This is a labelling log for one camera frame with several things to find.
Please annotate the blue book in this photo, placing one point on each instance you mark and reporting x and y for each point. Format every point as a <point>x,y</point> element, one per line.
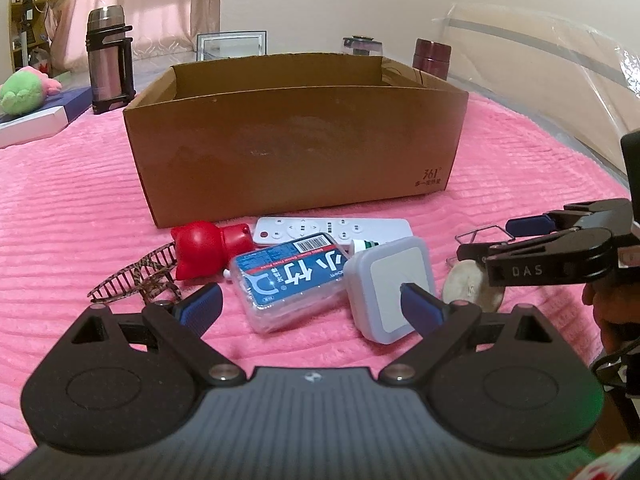
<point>75,102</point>

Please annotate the white remote control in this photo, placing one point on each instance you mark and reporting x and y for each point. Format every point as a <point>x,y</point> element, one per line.
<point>300,230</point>

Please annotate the brown cardboard box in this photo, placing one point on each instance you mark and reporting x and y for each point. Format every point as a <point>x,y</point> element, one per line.
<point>300,150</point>

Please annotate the pink curtain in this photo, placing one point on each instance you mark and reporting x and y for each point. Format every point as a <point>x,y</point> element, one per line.
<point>150,5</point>

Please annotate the blue-label clear plastic box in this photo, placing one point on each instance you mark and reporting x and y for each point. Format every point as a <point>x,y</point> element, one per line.
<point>290,280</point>

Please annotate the red patterned clothing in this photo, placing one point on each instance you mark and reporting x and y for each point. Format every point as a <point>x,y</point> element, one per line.
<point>610,465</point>

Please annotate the clear jar with green lid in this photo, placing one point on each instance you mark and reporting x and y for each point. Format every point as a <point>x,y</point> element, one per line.
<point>362,46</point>

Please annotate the white square night light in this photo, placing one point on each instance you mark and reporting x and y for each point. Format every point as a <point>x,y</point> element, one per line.
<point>385,280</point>

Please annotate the white flat box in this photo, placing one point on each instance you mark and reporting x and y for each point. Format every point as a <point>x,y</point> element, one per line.
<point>30,127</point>

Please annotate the cluttered shelf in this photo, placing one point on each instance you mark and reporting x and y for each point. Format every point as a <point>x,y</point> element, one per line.
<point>25,10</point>

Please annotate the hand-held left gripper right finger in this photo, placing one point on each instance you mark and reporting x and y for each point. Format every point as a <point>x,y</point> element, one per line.
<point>417,310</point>

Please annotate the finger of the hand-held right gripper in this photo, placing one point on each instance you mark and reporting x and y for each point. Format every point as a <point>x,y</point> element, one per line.
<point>550,260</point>
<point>530,225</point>

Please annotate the green plush toy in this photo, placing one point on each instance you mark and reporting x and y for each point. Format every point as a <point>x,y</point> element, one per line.
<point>20,92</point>

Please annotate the glass picture frame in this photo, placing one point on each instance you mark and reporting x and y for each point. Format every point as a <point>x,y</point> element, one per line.
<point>230,45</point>

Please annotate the steel thermos flask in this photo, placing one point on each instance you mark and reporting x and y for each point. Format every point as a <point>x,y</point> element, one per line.
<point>107,60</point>

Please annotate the person's right hand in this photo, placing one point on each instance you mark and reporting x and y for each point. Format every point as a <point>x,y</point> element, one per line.
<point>612,310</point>

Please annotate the red cat-shaped toy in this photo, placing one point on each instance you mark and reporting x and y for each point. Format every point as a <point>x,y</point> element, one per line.
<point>200,250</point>

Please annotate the tortoiseshell hair claw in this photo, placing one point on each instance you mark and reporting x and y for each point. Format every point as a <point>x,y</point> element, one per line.
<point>159,280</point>

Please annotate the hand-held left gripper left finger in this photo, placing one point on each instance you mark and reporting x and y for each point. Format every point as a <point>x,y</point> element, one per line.
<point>201,306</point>

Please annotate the maroon container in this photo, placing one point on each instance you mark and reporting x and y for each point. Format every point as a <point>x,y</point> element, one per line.
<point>431,57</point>

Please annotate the clear plastic sheet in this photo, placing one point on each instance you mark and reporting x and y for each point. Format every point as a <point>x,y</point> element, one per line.
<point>550,60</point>

